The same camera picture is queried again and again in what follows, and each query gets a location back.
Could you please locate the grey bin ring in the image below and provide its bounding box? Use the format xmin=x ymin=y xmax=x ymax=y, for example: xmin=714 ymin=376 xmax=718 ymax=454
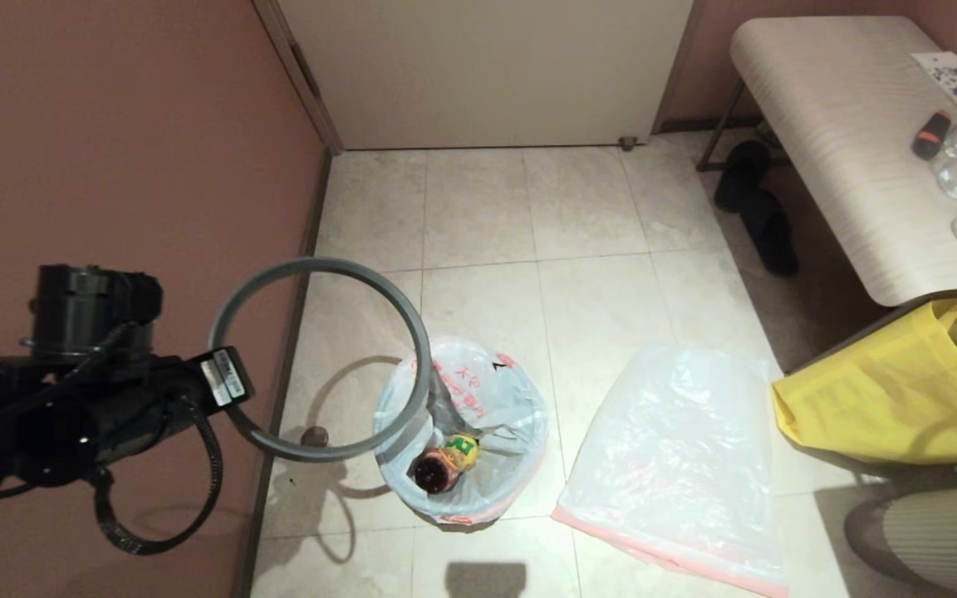
xmin=209 ymin=257 xmax=433 ymax=463

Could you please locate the white red-printed used trash bag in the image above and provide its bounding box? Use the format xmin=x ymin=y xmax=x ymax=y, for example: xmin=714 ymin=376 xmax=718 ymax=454
xmin=373 ymin=336 xmax=549 ymax=526

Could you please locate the clear pink-edged new trash bag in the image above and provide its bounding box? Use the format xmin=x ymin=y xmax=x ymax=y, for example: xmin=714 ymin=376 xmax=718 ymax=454
xmin=552 ymin=345 xmax=789 ymax=598

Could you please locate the yellow fabric tote bag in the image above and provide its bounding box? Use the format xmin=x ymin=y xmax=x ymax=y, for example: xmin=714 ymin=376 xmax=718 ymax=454
xmin=772 ymin=295 xmax=957 ymax=466

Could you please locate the brown bottle yellow-green label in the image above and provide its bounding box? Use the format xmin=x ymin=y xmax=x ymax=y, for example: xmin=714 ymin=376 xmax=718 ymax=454
xmin=414 ymin=434 xmax=480 ymax=495

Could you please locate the beige door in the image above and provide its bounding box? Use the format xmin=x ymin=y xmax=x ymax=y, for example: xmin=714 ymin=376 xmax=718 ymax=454
xmin=277 ymin=0 xmax=695 ymax=152

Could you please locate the black slipper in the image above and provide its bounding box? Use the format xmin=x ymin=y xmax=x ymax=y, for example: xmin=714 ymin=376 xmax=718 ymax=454
xmin=714 ymin=140 xmax=772 ymax=213
xmin=738 ymin=189 xmax=800 ymax=277

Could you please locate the white wood-grain table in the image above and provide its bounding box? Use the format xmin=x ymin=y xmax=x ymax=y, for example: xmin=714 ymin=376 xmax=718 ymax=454
xmin=697 ymin=15 xmax=957 ymax=308

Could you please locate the blue and white booklet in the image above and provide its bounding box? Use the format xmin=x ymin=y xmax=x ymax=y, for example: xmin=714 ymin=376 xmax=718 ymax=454
xmin=912 ymin=51 xmax=957 ymax=110

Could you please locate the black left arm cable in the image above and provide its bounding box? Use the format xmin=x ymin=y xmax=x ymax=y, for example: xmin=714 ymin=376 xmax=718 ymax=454
xmin=92 ymin=397 xmax=223 ymax=556

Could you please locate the beige door frame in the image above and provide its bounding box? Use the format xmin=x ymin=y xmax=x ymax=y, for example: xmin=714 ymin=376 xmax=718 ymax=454
xmin=253 ymin=0 xmax=345 ymax=156

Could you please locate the cream ribbed pedestal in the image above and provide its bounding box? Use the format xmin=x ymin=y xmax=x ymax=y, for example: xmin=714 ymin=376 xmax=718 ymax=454
xmin=881 ymin=482 xmax=957 ymax=598

